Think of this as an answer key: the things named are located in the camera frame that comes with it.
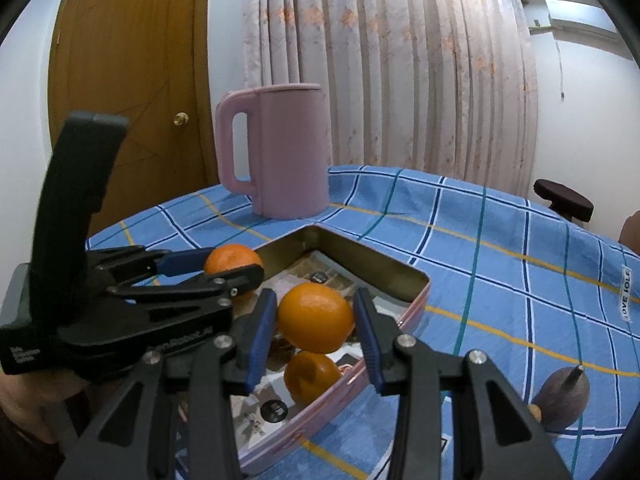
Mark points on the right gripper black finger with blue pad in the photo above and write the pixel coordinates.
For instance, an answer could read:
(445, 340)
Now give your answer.
(134, 436)
(494, 436)

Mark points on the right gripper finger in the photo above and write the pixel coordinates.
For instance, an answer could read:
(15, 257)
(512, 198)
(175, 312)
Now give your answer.
(125, 266)
(229, 284)

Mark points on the small orange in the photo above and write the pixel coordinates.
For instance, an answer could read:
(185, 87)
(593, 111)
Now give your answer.
(229, 257)

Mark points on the purple onion-shaped fruit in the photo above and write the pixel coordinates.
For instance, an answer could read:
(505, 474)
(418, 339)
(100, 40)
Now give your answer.
(563, 398)

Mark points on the large orange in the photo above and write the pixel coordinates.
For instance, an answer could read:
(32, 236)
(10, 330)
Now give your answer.
(315, 318)

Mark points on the small tan round fruit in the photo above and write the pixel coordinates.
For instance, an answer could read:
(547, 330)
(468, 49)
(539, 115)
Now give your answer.
(535, 410)

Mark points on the dark brown fruit front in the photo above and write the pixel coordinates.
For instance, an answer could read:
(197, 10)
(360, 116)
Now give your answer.
(281, 350)

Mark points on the paper leaflet in tin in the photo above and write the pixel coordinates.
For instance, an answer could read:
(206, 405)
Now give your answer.
(300, 339)

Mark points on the brass door knob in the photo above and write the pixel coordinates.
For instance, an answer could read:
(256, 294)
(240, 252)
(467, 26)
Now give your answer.
(181, 119)

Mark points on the blue checked tablecloth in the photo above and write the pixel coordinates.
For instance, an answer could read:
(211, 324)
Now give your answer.
(508, 276)

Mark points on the pink plastic pitcher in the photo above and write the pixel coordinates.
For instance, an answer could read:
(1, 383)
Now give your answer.
(287, 147)

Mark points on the pink metal tin box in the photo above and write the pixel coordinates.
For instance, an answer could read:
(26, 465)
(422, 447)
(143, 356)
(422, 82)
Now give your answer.
(340, 319)

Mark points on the brown wooden door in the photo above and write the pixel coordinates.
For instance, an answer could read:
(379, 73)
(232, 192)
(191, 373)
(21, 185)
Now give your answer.
(144, 60)

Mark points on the brown wooden chair back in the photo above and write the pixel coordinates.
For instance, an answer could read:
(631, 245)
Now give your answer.
(630, 233)

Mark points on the dark round stool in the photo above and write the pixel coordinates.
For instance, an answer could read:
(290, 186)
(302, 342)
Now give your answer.
(565, 201)

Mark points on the pink floral curtain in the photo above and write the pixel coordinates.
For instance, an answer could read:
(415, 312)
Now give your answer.
(442, 86)

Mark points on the white air conditioner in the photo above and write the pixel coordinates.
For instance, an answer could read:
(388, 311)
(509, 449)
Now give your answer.
(574, 18)

